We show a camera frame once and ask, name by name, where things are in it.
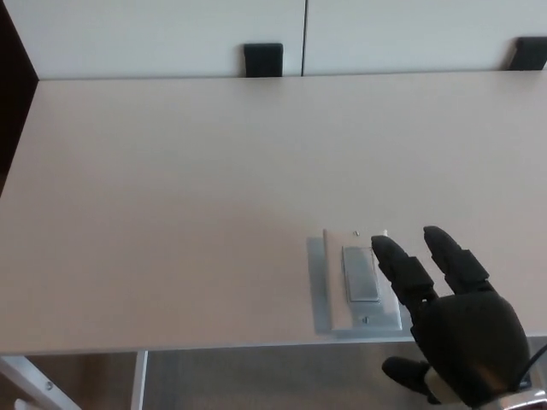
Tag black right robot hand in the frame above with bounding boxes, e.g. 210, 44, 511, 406
369, 225, 532, 407

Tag white rocker light switch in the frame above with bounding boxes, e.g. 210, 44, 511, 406
322, 228, 404, 332

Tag white cabinet door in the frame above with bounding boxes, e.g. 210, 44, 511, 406
306, 0, 547, 78
8, 0, 305, 82

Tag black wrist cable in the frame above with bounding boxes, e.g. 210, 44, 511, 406
518, 346, 547, 389

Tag right black bracket clip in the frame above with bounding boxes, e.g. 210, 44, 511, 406
507, 37, 547, 72

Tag black bracket clip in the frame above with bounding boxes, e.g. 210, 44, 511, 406
507, 37, 547, 72
243, 42, 285, 79

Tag white table leg frame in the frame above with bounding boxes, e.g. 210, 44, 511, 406
0, 349, 150, 410

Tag left black bracket clip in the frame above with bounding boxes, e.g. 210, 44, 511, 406
243, 42, 285, 79

